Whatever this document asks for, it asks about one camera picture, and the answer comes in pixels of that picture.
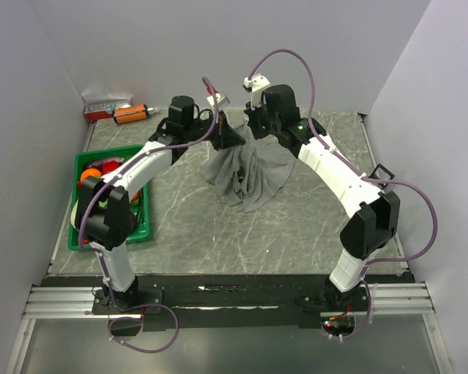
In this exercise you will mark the purple cabbage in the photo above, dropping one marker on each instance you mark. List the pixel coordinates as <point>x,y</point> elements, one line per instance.
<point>133,222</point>

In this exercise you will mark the green lettuce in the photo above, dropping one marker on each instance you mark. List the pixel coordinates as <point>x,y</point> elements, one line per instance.
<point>74,217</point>

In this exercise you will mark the aluminium rail frame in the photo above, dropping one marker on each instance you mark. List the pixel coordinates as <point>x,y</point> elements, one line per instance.
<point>59,334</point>

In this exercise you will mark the green plastic crate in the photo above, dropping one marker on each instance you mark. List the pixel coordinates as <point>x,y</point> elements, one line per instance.
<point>139,208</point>

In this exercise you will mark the orange fruit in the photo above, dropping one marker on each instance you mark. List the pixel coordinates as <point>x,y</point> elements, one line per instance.
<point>90,172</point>

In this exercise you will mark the red white box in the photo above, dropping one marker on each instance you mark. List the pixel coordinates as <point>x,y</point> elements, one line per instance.
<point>103,110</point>

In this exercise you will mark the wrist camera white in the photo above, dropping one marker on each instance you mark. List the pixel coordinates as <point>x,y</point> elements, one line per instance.
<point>255,86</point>
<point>218,101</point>

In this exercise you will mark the red bell pepper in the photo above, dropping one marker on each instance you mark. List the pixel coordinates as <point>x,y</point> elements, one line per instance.
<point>109,166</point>

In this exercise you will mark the orange cylinder tool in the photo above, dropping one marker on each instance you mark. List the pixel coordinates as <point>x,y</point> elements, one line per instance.
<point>125,115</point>

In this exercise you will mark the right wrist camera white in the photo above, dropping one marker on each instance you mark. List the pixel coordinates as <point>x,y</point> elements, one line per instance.
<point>255,86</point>

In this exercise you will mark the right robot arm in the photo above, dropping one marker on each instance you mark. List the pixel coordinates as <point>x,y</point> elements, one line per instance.
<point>373,214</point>

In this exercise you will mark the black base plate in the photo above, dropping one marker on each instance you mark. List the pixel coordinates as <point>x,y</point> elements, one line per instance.
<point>222,301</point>

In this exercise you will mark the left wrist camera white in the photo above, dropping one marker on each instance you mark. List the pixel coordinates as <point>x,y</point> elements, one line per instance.
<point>218,101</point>

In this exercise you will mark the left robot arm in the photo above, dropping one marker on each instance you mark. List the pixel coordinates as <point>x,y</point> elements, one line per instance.
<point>102,214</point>

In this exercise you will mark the grey garment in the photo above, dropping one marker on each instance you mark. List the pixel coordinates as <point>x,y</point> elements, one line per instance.
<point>249,175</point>

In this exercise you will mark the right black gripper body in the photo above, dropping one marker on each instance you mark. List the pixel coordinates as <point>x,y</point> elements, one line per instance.
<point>261,124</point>

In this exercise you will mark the purple eggplant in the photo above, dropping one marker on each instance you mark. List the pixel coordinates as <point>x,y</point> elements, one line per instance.
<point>98,163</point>

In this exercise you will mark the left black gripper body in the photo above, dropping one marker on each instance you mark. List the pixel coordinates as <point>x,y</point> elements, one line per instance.
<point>218,138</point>

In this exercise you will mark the black square frame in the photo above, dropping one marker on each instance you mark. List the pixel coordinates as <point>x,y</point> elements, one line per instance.
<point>381,172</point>

